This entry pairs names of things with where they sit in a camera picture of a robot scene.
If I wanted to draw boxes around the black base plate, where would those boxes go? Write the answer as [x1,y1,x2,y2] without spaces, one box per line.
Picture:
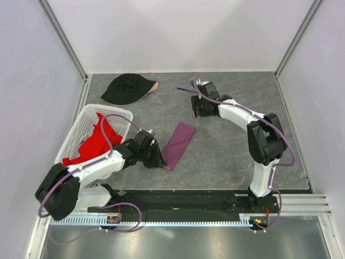
[86,189,280,220]

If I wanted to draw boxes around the right aluminium frame post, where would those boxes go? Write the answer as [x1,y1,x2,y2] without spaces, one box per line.
[274,0,323,79]

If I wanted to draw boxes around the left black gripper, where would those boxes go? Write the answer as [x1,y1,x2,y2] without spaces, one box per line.
[139,142,167,169]

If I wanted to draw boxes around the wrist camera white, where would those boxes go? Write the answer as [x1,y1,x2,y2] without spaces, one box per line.
[148,129,156,146]
[196,79,212,87]

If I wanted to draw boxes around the black bucket hat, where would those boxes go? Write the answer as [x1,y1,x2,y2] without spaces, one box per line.
[100,73,159,106]

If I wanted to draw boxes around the blue cable duct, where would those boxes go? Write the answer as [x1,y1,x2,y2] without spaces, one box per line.
[49,214,254,227]

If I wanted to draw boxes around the purple cloth napkin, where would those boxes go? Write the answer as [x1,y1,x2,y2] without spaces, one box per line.
[162,122,196,171]

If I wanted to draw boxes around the white plastic basket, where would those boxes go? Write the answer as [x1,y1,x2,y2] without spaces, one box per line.
[54,104,133,163]

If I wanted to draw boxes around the purple fork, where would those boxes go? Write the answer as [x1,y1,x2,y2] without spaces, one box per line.
[190,79,198,91]

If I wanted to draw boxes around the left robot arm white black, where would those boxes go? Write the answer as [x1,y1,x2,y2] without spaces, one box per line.
[35,130,167,220]

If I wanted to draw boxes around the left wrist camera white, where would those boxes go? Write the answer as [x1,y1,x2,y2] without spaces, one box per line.
[148,129,156,146]

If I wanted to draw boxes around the purple spoon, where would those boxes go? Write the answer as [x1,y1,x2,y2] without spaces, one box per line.
[176,87,199,95]

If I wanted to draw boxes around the red cloth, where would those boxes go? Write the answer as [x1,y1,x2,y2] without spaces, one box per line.
[62,112,122,166]

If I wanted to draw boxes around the left aluminium frame post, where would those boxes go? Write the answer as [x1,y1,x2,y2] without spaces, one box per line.
[37,0,89,81]

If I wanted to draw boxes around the aluminium frame post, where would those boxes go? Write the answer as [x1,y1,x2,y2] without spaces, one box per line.
[37,0,89,81]
[274,0,323,79]

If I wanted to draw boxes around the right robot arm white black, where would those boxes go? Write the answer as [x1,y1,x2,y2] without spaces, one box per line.
[190,80,287,213]

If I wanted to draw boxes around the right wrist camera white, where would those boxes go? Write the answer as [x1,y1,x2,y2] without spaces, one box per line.
[196,79,212,87]

